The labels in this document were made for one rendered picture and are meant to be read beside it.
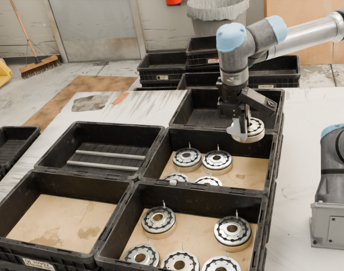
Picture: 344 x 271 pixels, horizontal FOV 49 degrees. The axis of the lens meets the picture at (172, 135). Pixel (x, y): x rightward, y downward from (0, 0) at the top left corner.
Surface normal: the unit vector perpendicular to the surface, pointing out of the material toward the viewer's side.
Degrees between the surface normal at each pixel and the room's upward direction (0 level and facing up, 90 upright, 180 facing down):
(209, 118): 0
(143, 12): 90
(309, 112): 0
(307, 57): 72
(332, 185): 36
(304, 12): 79
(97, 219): 0
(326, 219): 90
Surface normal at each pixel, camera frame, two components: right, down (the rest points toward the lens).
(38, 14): -0.22, 0.58
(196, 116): -0.15, -0.81
